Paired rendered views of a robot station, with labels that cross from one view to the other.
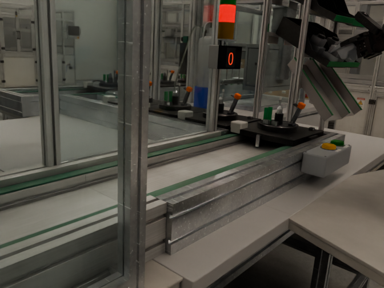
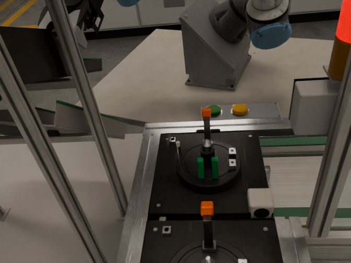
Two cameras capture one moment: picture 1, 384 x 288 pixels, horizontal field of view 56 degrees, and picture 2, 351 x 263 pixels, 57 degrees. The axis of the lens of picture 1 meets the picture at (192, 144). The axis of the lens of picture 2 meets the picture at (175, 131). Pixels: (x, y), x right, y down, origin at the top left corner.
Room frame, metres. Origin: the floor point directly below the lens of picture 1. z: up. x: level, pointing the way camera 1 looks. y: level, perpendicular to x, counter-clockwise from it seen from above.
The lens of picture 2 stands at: (1.56, 0.10, 1.49)
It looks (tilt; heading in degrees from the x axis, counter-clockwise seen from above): 39 degrees down; 239
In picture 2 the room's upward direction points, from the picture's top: 8 degrees counter-clockwise
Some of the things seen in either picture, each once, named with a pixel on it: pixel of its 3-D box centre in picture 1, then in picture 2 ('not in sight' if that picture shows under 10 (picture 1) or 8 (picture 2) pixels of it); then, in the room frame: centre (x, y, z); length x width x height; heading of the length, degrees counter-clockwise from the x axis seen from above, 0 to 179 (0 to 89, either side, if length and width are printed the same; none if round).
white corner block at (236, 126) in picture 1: (239, 127); (259, 203); (1.24, -0.16, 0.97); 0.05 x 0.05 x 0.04; 50
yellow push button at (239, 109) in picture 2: (328, 147); (240, 110); (1.04, -0.41, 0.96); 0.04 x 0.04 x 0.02
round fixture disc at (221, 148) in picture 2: (278, 126); (208, 164); (1.25, -0.30, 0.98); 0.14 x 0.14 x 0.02
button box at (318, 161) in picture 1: (327, 158); (239, 119); (1.04, -0.41, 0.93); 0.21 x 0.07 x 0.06; 140
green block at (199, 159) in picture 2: (270, 114); (200, 168); (1.29, -0.27, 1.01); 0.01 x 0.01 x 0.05; 50
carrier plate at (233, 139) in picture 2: (277, 131); (208, 170); (1.25, -0.30, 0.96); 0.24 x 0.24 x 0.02; 50
